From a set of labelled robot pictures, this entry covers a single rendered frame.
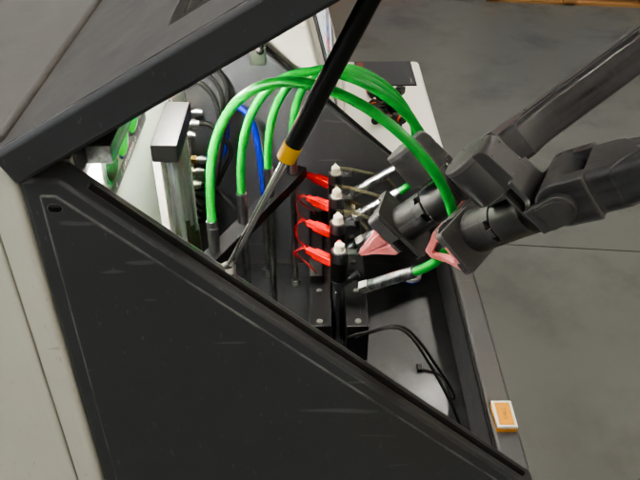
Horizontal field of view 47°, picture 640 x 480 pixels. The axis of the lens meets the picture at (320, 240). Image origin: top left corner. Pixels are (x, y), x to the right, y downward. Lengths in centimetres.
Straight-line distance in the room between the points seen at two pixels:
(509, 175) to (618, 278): 226
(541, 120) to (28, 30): 68
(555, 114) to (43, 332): 73
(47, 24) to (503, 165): 56
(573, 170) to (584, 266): 227
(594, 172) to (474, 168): 13
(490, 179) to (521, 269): 217
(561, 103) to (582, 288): 194
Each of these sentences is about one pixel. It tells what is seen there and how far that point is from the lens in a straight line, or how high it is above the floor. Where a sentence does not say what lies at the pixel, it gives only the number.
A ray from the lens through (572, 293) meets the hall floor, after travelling 295.
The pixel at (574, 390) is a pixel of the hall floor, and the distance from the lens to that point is 258.
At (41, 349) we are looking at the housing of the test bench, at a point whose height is 123.
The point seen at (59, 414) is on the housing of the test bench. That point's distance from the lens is 96.
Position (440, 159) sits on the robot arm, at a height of 128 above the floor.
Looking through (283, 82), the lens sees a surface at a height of 142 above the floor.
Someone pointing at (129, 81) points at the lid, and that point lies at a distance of 64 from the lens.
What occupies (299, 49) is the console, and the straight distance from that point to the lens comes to 139.
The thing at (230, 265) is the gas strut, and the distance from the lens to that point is 80.
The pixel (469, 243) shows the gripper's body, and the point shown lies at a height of 127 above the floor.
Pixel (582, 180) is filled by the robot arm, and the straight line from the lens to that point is 80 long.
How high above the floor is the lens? 181
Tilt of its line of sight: 36 degrees down
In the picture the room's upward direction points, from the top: straight up
